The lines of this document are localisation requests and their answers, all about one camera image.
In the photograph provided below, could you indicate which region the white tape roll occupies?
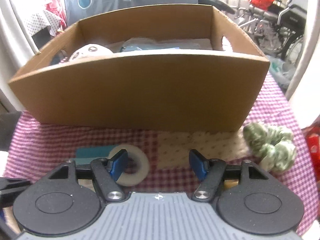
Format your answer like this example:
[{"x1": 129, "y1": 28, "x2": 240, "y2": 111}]
[{"x1": 108, "y1": 144, "x2": 150, "y2": 187}]

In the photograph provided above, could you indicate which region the green white scrunchie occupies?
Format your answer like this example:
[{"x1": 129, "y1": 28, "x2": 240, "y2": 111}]
[{"x1": 243, "y1": 122, "x2": 297, "y2": 174}]

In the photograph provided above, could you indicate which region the pink plush doll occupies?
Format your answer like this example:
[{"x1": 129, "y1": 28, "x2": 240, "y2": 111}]
[{"x1": 69, "y1": 44, "x2": 113, "y2": 61}]

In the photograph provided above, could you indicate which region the blue face mask packet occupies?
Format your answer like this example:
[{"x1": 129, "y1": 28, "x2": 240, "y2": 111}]
[{"x1": 120, "y1": 37, "x2": 213, "y2": 52}]

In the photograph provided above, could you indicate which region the yellow snack packet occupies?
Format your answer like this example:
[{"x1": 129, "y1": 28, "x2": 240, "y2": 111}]
[{"x1": 223, "y1": 180, "x2": 239, "y2": 190}]

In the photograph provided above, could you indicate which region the blue white book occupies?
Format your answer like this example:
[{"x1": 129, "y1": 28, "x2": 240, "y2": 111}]
[{"x1": 73, "y1": 145, "x2": 116, "y2": 165}]

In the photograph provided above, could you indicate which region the pink checkered tablecloth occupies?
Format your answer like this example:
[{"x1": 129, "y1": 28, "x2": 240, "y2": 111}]
[{"x1": 1, "y1": 75, "x2": 319, "y2": 239}]

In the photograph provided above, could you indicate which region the brown cardboard box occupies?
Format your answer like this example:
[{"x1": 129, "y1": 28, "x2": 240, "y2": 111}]
[{"x1": 9, "y1": 4, "x2": 270, "y2": 132}]

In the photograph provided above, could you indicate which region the wheelchair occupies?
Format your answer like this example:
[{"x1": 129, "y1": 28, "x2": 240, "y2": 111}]
[{"x1": 235, "y1": 0, "x2": 308, "y2": 67}]

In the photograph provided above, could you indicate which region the polka dot cloth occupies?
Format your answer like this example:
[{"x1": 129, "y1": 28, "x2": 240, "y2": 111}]
[{"x1": 25, "y1": 10, "x2": 66, "y2": 37}]

